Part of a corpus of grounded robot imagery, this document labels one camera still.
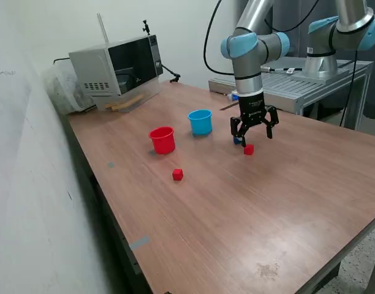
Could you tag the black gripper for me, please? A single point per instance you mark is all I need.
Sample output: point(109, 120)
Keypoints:
point(252, 110)

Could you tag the red cube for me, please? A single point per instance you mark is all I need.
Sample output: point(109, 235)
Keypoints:
point(248, 150)
point(177, 174)

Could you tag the aluminium robot base table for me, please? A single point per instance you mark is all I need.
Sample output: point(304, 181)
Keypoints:
point(297, 88)

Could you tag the blue plastic bin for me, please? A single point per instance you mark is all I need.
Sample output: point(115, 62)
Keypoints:
point(200, 125)

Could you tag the red plastic bin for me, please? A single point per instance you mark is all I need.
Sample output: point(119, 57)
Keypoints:
point(162, 144)

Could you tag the blue cube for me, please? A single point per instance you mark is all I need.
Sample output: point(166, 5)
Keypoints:
point(235, 141)

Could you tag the dark grey curtain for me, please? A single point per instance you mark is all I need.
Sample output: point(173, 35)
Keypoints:
point(294, 46)

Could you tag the wooden stick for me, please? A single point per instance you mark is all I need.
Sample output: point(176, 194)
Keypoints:
point(116, 108)
point(109, 106)

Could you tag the long grey-blue tape strip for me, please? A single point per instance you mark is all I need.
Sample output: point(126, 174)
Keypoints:
point(139, 242)

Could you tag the silver microwave oven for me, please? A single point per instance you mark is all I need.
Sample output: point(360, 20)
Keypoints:
point(95, 70)

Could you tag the white thin rod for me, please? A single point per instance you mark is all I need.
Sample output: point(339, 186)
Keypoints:
point(103, 29)

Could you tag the clear plastic bag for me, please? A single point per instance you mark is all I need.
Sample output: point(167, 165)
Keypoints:
point(62, 92)

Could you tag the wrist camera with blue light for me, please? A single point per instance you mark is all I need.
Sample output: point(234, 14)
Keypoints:
point(234, 96)

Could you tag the black camera mount knob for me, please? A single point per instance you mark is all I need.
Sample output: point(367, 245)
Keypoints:
point(146, 28)

